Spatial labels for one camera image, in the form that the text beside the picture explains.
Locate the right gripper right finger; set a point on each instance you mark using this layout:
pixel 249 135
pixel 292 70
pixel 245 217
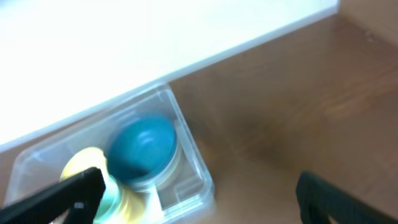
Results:
pixel 319 201

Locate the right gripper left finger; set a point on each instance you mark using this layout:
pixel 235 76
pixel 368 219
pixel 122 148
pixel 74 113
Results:
pixel 79 196

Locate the green plastic cup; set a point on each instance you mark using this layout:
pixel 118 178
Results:
pixel 109 203

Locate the yellow small bowl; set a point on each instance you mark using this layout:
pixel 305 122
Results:
pixel 84 159

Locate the yellow plastic cup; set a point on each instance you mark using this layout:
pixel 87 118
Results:
pixel 132 207

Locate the clear plastic storage container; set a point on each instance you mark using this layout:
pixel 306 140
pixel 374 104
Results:
pixel 41 165

